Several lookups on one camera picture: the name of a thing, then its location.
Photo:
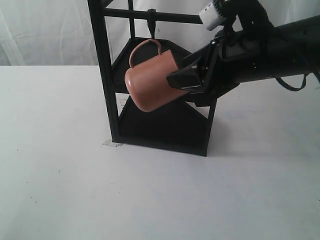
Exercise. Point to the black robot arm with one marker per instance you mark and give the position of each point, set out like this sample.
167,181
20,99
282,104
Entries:
290,49

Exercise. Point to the clear tape piece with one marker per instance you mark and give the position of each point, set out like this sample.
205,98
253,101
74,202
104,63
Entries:
110,143

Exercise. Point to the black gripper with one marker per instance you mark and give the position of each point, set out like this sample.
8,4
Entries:
221,66

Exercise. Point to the black two-tier shelf rack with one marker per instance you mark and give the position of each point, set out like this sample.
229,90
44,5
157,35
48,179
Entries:
174,127

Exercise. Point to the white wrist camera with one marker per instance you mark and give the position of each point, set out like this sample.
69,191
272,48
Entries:
217,13

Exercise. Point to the pink ceramic mug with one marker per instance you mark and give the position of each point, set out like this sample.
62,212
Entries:
147,83

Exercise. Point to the white backdrop curtain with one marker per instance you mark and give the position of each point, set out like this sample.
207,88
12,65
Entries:
59,32

